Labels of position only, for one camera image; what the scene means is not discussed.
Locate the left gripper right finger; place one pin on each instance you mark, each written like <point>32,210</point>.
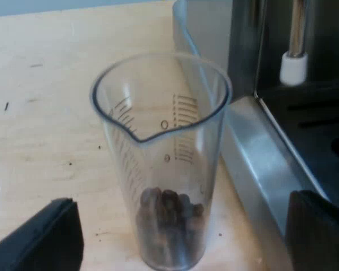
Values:
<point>319,234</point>

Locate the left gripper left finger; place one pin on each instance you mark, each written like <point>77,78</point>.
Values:
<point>42,242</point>

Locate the steel espresso machine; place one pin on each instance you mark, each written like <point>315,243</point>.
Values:
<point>274,158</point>

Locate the clear measuring glass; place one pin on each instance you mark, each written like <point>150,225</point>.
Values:
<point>161,158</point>

